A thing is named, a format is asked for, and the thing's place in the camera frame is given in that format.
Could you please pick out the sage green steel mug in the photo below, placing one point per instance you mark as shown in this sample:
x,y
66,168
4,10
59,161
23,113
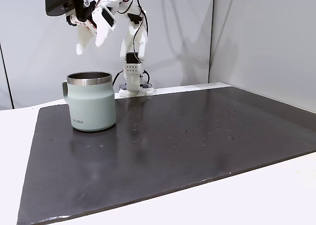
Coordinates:
x,y
92,104

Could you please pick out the black table mat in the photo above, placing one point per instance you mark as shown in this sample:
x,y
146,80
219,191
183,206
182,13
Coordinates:
x,y
160,148

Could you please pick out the black camera box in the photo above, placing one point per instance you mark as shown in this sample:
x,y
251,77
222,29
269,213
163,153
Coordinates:
x,y
59,1

